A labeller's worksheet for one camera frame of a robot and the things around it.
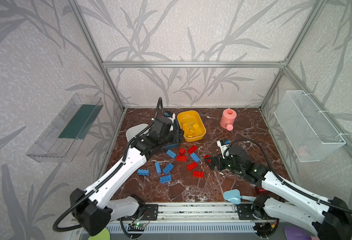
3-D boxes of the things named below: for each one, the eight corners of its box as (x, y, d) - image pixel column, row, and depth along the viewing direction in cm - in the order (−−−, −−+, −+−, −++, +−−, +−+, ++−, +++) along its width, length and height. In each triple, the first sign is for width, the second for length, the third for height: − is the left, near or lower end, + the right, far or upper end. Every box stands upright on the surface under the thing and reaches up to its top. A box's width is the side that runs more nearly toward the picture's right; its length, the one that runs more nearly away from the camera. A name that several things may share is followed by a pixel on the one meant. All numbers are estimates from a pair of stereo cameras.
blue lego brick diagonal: (162, 171, 89) (162, 170, 88) (169, 163, 93) (168, 161, 91) (167, 175, 88) (167, 173, 86) (174, 166, 91) (174, 165, 90)
